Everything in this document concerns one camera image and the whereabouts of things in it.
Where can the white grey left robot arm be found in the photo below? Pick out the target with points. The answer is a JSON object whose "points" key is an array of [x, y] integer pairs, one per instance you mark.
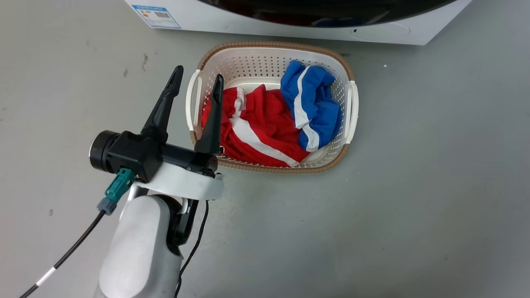
{"points": [[140, 248]]}

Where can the dark glass washing machine door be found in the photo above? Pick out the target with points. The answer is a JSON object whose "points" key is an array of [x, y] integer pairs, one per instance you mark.
{"points": [[314, 12]]}

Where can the red garment with white stripe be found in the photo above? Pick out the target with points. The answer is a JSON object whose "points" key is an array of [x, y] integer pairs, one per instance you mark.
{"points": [[265, 124]]}

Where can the blue garment with white stripe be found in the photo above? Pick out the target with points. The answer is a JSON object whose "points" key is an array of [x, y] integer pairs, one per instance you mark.
{"points": [[314, 103]]}

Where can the blue energy label sticker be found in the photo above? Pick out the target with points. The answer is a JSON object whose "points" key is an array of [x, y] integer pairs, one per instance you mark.
{"points": [[157, 16]]}

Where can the white washing machine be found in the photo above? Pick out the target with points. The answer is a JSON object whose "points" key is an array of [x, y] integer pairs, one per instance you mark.
{"points": [[418, 25]]}

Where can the white perforated laundry basket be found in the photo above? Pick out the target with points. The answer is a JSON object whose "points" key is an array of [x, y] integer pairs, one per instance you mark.
{"points": [[256, 66]]}

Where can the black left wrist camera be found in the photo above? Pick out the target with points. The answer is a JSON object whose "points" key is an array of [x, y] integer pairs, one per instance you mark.
{"points": [[124, 155]]}

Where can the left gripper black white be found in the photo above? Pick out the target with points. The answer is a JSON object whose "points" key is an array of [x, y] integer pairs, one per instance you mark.
{"points": [[186, 182]]}

